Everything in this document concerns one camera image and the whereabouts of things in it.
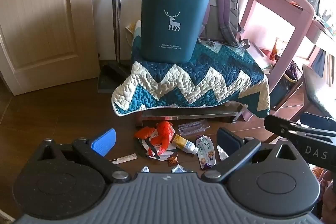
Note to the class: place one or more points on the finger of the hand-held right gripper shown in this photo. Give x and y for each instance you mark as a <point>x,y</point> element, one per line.
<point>313,118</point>
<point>278,124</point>

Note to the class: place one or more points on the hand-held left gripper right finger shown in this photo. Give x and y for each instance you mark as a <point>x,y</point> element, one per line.
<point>227,140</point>

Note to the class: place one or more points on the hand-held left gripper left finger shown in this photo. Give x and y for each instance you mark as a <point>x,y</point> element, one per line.
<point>103,141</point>

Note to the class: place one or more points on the clear plastic tray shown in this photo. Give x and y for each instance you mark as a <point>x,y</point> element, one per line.
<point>193,127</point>

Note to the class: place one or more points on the teal bin with deer print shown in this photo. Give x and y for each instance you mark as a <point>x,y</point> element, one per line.
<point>170,22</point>

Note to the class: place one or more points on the person's right hand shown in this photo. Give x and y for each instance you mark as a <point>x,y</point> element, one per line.
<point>329,195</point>

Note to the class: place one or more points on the small white wrapper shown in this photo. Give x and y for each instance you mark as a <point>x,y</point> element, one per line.
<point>222,153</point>

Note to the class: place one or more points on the thin white strip packet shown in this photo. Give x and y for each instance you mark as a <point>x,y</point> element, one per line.
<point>124,157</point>

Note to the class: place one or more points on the basket with purple liner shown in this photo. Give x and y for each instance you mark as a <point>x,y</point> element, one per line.
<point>288,82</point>

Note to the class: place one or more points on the yellow white small bottle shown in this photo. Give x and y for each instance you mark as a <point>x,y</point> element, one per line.
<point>183,144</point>

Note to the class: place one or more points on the low metal bench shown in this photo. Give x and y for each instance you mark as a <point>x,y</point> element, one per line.
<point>189,116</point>

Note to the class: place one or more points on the small silver foil wrapper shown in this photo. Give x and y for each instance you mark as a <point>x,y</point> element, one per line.
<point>146,170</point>

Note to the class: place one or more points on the brown snack wrapper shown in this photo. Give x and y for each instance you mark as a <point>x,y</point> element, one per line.
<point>172,160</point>

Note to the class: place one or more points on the orange plastic bag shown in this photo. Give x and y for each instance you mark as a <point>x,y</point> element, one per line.
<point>162,132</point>

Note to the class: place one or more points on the teal white zigzag quilt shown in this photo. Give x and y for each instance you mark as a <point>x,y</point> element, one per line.
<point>199,74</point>

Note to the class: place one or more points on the orange snack bag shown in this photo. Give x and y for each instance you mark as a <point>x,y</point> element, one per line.
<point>275,49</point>

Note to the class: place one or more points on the pink chair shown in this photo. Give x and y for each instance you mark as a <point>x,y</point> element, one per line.
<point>278,1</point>

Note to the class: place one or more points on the purple grey backpack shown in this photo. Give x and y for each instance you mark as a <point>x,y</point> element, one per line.
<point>223,8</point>

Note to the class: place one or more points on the cream panelled door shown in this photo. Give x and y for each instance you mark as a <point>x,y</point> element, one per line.
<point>39,16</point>

